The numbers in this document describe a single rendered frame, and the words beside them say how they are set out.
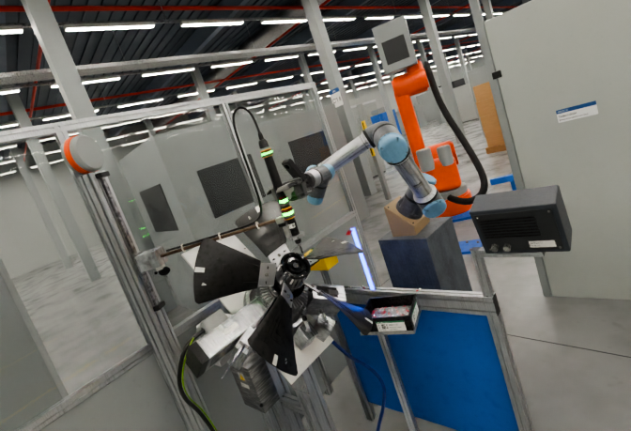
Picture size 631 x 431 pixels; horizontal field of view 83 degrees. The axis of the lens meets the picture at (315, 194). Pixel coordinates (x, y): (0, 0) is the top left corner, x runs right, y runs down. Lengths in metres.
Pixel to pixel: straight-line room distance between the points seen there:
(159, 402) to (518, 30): 2.86
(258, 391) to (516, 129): 2.23
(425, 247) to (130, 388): 1.49
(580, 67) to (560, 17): 0.31
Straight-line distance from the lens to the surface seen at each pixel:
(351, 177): 6.15
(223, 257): 1.33
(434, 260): 1.91
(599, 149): 2.78
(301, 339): 1.47
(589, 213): 2.91
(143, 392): 1.97
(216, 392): 2.15
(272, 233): 1.48
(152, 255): 1.62
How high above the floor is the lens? 1.64
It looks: 8 degrees down
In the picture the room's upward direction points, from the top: 19 degrees counter-clockwise
